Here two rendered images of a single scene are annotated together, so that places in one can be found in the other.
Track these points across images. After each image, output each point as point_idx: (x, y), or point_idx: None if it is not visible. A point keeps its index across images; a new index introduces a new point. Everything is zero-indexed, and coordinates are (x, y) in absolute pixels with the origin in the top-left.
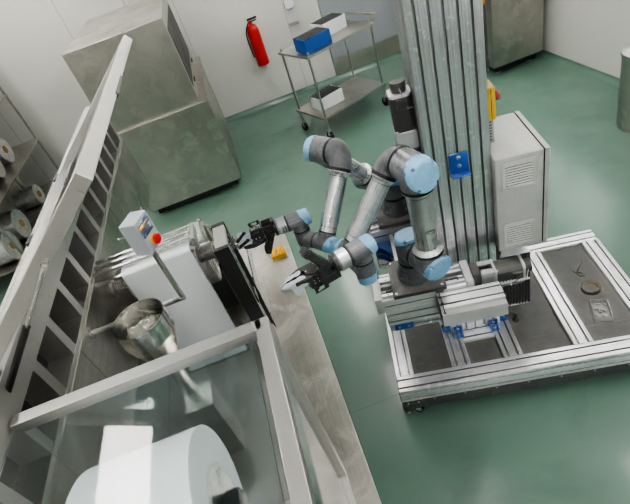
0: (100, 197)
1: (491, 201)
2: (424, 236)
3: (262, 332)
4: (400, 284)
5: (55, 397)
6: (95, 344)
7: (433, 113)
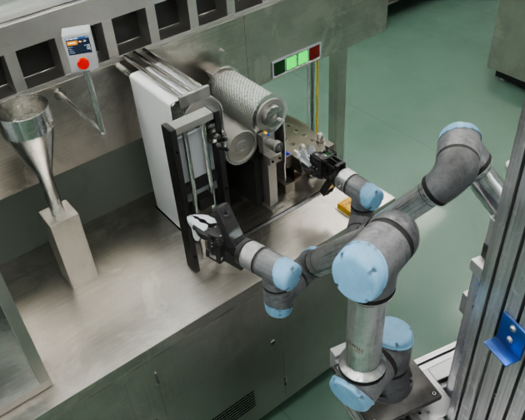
0: (257, 0)
1: None
2: (347, 342)
3: None
4: None
5: None
6: (54, 104)
7: (512, 237)
